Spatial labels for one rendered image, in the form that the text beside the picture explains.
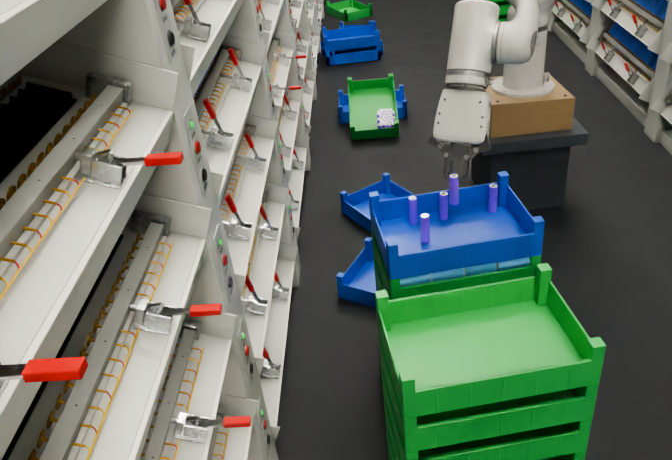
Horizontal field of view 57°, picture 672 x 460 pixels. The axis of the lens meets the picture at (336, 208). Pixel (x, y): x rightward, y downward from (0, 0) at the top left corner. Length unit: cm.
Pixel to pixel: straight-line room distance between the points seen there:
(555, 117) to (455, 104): 81
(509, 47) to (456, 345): 54
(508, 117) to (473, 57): 76
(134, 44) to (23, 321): 39
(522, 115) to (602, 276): 52
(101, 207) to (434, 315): 67
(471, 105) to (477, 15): 16
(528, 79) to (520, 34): 79
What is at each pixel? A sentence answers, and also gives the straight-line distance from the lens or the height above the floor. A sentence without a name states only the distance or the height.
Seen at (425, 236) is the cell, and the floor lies 42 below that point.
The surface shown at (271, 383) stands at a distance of 144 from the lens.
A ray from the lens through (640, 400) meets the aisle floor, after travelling 159.
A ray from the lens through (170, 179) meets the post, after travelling 84.
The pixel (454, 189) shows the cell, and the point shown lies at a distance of 122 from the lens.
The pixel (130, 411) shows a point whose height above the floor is 68.
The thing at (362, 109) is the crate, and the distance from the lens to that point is 272.
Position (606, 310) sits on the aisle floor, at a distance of 178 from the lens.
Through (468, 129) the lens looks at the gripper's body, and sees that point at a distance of 120.
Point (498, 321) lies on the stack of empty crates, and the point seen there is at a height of 40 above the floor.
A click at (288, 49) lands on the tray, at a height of 49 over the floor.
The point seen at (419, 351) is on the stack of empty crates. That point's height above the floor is 40.
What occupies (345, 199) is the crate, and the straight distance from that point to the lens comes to 209.
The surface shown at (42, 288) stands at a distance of 52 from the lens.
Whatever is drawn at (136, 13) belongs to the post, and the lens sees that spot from 77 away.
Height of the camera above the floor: 116
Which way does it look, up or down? 32 degrees down
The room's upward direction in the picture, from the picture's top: 7 degrees counter-clockwise
